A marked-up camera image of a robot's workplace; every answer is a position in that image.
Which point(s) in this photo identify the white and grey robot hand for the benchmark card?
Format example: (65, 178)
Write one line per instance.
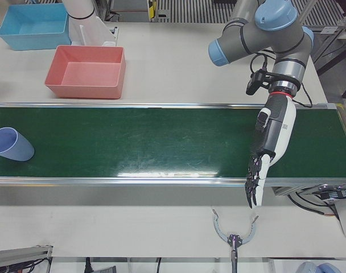
(284, 128)

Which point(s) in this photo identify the blue plastic cup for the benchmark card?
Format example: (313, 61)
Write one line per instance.
(16, 148)

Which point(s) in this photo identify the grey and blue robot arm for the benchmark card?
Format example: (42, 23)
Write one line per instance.
(269, 37)

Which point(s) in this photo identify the pink plastic box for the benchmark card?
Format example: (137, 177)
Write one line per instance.
(84, 85)

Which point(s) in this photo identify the blue plastic box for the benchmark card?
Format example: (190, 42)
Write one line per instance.
(33, 37)

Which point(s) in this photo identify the steel grabber tool with claw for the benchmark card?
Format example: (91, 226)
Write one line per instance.
(234, 241)

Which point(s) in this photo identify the green belt conveyor, aluminium rails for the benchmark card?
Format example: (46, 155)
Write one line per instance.
(133, 142)

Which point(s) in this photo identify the yellow black safety marker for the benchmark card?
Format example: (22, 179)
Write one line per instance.
(152, 10)

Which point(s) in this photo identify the white column with base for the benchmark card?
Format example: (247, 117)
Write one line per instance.
(84, 17)

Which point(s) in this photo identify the aluminium profile bar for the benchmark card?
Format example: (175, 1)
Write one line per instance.
(19, 253)

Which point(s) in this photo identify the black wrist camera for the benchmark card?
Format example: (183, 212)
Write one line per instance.
(254, 82)

